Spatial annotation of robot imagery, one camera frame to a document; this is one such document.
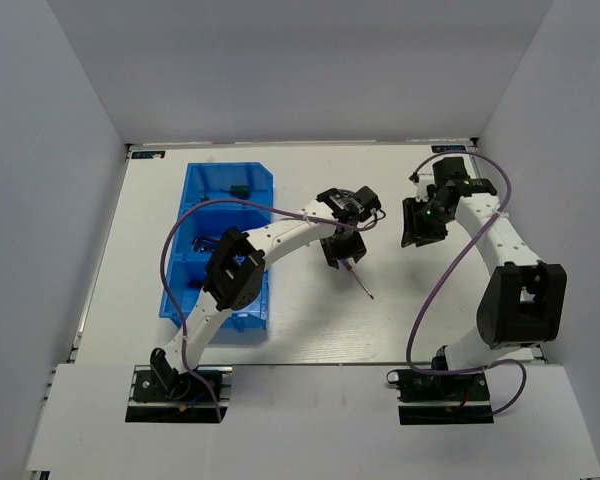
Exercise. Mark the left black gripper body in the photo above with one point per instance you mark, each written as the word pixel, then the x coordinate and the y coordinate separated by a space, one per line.
pixel 343 239

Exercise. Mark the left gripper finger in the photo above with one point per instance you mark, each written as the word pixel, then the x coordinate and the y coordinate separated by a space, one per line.
pixel 330 251
pixel 354 248

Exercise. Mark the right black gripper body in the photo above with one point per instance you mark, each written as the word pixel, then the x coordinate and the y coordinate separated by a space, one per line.
pixel 433 219

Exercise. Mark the purple handled precision screwdriver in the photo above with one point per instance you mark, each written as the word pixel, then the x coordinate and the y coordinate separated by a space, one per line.
pixel 349 268

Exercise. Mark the large brown hex key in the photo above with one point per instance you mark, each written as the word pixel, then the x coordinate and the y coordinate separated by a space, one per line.
pixel 203 244

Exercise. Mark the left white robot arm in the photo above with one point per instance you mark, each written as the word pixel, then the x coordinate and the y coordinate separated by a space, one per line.
pixel 335 219

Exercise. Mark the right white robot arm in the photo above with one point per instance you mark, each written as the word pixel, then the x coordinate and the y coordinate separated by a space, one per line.
pixel 522 304

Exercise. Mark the right corner label sticker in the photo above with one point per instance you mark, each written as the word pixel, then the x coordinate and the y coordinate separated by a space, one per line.
pixel 448 148

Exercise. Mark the corner label sticker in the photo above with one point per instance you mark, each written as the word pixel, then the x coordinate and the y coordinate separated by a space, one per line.
pixel 448 148
pixel 151 154

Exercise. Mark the left corner label sticker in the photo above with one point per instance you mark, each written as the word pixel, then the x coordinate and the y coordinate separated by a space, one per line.
pixel 151 154

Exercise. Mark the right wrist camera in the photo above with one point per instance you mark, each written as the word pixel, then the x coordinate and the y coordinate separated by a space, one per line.
pixel 423 182

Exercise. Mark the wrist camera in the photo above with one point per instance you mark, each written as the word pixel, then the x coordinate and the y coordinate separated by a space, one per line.
pixel 423 182
pixel 368 201

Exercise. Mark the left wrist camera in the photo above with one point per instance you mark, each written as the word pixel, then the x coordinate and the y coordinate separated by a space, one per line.
pixel 368 201

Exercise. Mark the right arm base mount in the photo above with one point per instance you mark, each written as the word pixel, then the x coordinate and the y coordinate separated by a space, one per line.
pixel 425 400

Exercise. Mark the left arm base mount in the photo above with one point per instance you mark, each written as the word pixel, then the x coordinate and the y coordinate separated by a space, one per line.
pixel 189 403

